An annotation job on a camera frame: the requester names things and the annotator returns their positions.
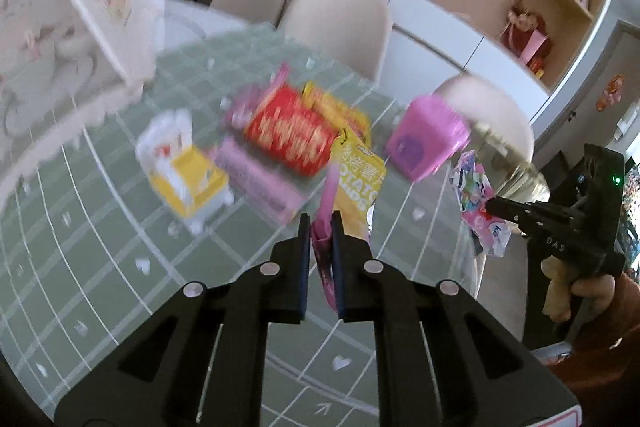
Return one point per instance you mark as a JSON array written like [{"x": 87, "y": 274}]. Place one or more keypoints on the beige chair near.
[{"x": 504, "y": 142}]

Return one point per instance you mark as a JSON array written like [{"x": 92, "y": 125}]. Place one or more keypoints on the yellow red snack wrapper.
[{"x": 337, "y": 113}]

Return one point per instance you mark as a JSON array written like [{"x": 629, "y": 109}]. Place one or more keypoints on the person's right hand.
[{"x": 564, "y": 285}]

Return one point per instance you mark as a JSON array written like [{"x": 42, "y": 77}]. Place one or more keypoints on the pink plastic box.
[{"x": 428, "y": 134}]

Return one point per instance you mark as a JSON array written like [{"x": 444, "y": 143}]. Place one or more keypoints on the white lower cabinet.
[{"x": 429, "y": 45}]

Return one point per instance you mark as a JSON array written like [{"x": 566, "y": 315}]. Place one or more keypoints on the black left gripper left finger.
[{"x": 198, "y": 360}]

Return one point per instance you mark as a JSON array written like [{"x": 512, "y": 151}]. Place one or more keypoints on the yellow pink chips wrapper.
[{"x": 353, "y": 180}]

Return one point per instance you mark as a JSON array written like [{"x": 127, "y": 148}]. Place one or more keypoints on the beige chair middle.
[{"x": 353, "y": 32}]

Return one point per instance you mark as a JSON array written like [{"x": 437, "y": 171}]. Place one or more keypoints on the person's orange sleeve forearm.
[{"x": 603, "y": 368}]

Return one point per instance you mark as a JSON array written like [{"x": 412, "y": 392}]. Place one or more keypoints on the red flower bouquet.
[{"x": 526, "y": 37}]

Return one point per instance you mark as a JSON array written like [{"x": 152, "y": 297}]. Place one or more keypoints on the purple flat wrapper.
[{"x": 276, "y": 198}]

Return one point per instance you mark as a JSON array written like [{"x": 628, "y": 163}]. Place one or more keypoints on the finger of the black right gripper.
[{"x": 515, "y": 208}]

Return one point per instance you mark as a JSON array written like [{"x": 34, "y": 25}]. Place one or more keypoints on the red paper cup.
[{"x": 288, "y": 131}]

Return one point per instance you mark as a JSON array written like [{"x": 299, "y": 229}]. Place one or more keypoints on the green grid tablecloth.
[{"x": 88, "y": 251}]

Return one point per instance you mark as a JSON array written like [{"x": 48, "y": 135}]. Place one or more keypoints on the colourful cartoon snack wrapper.
[{"x": 473, "y": 191}]

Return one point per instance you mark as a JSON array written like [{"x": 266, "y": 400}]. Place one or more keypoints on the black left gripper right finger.
[{"x": 441, "y": 358}]

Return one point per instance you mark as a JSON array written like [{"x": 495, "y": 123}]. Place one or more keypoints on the yellow white toy cart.
[{"x": 186, "y": 180}]

